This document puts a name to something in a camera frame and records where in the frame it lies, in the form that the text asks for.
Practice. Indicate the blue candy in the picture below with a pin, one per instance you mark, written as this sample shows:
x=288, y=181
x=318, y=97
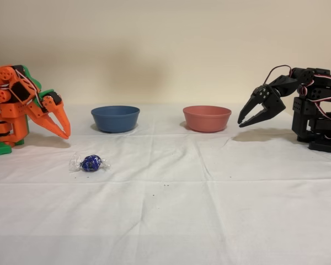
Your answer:
x=90, y=163

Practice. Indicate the green arm base plate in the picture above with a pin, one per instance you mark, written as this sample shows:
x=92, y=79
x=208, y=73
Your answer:
x=0, y=150

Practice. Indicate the white tablecloth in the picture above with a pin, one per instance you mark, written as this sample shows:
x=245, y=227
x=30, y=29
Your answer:
x=165, y=215

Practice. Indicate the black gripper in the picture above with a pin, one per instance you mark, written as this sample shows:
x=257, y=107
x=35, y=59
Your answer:
x=265, y=100

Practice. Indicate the blue bowl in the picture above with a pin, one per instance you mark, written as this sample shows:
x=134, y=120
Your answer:
x=115, y=120

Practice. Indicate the pink bowl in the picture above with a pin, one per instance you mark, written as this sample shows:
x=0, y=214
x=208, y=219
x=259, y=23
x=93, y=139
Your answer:
x=207, y=120

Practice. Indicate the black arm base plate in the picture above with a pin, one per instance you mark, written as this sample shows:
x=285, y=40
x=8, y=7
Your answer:
x=325, y=146

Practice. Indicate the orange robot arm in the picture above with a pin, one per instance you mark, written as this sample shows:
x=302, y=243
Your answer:
x=12, y=110

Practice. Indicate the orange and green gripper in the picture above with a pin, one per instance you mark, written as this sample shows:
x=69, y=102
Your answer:
x=48, y=105

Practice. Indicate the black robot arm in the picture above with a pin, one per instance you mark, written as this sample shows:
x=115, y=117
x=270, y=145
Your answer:
x=320, y=82

